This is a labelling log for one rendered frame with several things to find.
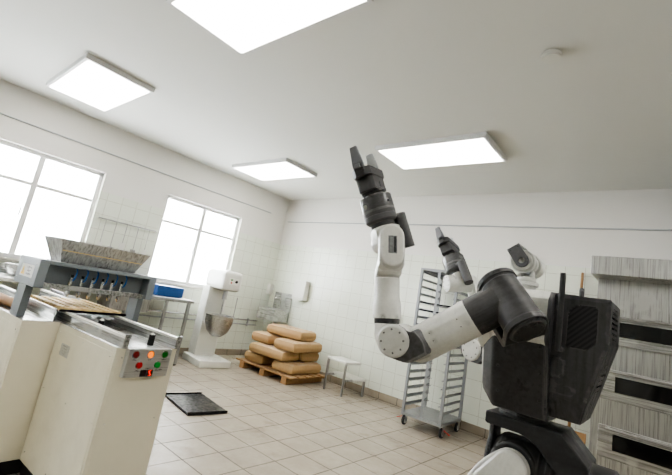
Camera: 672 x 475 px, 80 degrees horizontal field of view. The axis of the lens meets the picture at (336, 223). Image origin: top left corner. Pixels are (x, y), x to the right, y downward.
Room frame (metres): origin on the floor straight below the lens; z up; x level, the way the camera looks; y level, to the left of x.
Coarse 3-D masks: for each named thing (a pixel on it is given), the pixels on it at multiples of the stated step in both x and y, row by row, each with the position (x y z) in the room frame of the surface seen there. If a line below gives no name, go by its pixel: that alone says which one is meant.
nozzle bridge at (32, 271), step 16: (32, 256) 2.51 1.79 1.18; (16, 272) 2.52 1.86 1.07; (32, 272) 2.37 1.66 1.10; (48, 272) 2.45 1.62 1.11; (64, 272) 2.52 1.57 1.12; (80, 272) 2.59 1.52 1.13; (96, 272) 2.66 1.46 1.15; (112, 272) 2.65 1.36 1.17; (32, 288) 2.42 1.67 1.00; (64, 288) 2.49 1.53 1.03; (80, 288) 2.56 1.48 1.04; (96, 288) 2.68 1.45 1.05; (128, 288) 2.85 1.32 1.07; (144, 288) 2.89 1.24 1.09; (16, 304) 2.42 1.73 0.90; (128, 304) 3.00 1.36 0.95
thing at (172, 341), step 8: (56, 296) 3.29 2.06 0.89; (64, 296) 3.27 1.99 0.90; (112, 320) 2.72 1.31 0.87; (120, 320) 2.67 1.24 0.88; (128, 320) 2.61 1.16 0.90; (128, 328) 2.60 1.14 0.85; (136, 328) 2.54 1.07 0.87; (144, 328) 2.49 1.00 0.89; (152, 328) 2.46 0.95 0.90; (144, 336) 2.48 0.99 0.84; (160, 336) 2.38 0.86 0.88; (168, 336) 2.34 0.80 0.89; (176, 336) 2.33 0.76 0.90; (168, 344) 2.33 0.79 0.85; (176, 344) 2.29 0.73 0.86
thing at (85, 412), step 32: (64, 352) 2.38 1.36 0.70; (96, 352) 2.17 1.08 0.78; (64, 384) 2.32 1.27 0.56; (96, 384) 2.12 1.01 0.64; (128, 384) 2.16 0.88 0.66; (160, 384) 2.30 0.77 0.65; (32, 416) 2.48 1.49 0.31; (64, 416) 2.26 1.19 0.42; (96, 416) 2.08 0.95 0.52; (128, 416) 2.19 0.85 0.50; (32, 448) 2.41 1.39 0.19; (64, 448) 2.20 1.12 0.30; (96, 448) 2.09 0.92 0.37; (128, 448) 2.23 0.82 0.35
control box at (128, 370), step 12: (132, 348) 2.11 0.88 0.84; (144, 348) 2.17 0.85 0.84; (156, 348) 2.22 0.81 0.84; (168, 348) 2.28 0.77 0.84; (132, 360) 2.11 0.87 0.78; (144, 360) 2.16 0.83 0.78; (156, 360) 2.22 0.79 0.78; (168, 360) 2.27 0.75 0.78; (120, 372) 2.11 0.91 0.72; (132, 372) 2.13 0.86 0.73; (156, 372) 2.23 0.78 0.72
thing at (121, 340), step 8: (8, 288) 3.12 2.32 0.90; (56, 312) 2.56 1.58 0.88; (64, 312) 2.49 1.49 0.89; (64, 320) 2.48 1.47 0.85; (72, 320) 2.42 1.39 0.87; (80, 320) 2.36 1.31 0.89; (88, 320) 2.33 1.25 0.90; (80, 328) 2.34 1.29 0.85; (88, 328) 2.29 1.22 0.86; (96, 328) 2.24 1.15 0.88; (104, 328) 2.19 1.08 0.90; (96, 336) 2.22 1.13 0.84; (104, 336) 2.18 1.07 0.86; (112, 336) 2.13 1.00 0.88; (120, 336) 2.08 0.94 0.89; (128, 336) 2.06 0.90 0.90; (120, 344) 2.07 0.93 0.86; (128, 344) 2.08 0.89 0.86
